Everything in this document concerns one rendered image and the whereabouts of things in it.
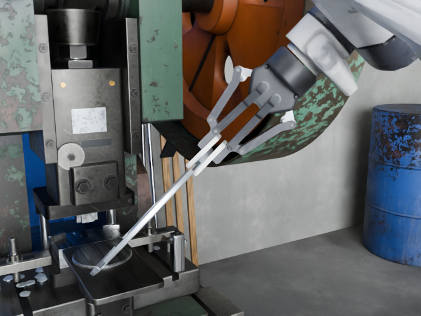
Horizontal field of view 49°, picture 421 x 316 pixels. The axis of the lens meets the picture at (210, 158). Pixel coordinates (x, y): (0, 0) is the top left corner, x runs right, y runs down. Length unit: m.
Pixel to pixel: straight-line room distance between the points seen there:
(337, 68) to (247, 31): 0.50
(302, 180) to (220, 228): 0.65
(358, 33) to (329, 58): 0.07
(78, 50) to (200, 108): 0.40
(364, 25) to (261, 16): 0.51
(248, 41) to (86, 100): 0.39
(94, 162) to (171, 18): 0.34
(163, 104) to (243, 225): 1.91
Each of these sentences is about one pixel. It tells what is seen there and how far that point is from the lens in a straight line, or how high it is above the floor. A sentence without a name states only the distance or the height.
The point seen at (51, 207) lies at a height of 0.89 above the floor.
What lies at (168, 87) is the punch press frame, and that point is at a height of 1.13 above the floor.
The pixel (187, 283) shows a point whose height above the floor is 0.67.
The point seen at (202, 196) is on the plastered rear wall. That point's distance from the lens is 2.62.
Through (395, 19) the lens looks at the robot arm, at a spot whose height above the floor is 1.23.
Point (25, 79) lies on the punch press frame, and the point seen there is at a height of 1.15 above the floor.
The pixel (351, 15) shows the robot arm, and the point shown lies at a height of 1.24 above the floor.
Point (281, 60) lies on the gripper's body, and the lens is 0.68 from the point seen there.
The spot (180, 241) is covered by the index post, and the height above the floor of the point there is 0.78.
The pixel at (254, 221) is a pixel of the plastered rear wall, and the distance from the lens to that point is 2.87.
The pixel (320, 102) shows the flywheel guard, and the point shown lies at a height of 1.10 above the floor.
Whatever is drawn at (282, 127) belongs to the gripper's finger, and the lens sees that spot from 0.71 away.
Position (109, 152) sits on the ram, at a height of 0.99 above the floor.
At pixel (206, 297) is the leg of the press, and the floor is 0.64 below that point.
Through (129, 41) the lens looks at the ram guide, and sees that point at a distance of 0.98.
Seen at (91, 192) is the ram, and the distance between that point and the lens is 0.99.
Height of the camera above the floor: 1.20
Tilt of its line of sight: 13 degrees down
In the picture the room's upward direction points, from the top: straight up
